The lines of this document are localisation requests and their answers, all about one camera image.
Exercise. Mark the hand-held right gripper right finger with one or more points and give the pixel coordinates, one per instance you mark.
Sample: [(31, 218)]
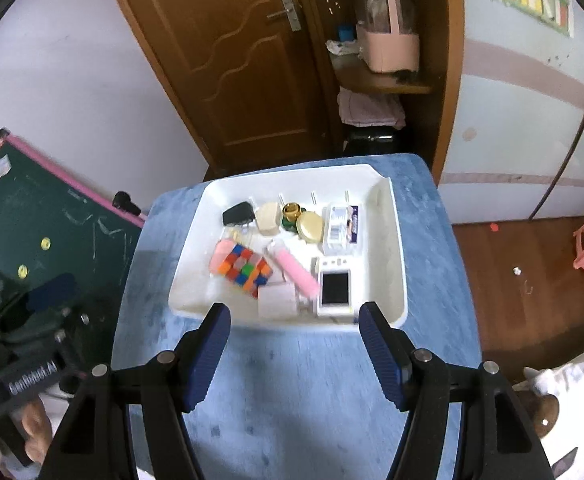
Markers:
[(379, 355)]

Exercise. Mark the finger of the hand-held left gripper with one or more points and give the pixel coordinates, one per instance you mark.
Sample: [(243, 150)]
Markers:
[(51, 290)]

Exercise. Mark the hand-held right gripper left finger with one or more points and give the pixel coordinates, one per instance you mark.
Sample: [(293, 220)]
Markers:
[(206, 355)]

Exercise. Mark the white device with dark screen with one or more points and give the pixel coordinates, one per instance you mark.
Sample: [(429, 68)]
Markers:
[(334, 287)]

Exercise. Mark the salmon pink block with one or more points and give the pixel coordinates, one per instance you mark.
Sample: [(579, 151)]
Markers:
[(219, 257)]

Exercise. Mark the colourful puzzle cube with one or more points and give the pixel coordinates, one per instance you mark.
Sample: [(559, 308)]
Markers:
[(247, 265)]

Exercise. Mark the white plastic tray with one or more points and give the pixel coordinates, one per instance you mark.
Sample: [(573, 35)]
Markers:
[(379, 240)]

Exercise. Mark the pink tube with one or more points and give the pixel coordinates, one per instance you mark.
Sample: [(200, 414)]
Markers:
[(297, 272)]

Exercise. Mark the black power adapter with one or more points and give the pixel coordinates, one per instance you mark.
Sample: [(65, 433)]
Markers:
[(237, 215)]

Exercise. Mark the round yellow tin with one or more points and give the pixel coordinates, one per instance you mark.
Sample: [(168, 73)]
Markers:
[(311, 227)]

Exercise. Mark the beige small box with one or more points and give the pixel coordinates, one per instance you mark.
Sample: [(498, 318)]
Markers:
[(268, 217)]

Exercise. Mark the gold green small bottle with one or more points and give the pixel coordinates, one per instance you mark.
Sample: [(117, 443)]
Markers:
[(292, 210)]

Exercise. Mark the person's left hand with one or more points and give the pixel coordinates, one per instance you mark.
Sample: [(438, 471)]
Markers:
[(34, 427)]

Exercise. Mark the yellow round magnet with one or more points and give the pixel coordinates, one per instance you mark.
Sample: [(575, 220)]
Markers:
[(21, 271), (45, 244)]

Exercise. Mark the blue fuzzy blanket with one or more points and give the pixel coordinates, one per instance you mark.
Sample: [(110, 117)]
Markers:
[(297, 385)]

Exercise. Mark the black cylindrical object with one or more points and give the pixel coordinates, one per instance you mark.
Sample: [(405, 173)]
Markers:
[(124, 202)]

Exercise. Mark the white paper sticker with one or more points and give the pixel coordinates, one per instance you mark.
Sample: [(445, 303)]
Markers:
[(1, 169)]

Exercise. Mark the white brown plush toy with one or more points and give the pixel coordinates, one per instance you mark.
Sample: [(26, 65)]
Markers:
[(572, 375)]

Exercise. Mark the pink folded cloth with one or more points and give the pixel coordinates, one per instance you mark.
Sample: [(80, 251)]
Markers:
[(369, 107)]

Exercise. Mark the wooden shelf cabinet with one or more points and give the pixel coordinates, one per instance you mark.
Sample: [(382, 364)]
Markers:
[(387, 85)]

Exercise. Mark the brown wooden door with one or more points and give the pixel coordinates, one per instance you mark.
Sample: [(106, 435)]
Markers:
[(211, 60)]

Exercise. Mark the white crumpled cloth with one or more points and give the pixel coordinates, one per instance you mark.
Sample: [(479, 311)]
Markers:
[(342, 49)]

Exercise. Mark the blue cup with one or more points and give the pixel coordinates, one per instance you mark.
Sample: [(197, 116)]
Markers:
[(346, 32)]

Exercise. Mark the green chalkboard with pink frame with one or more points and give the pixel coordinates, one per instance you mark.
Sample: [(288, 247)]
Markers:
[(46, 200)]

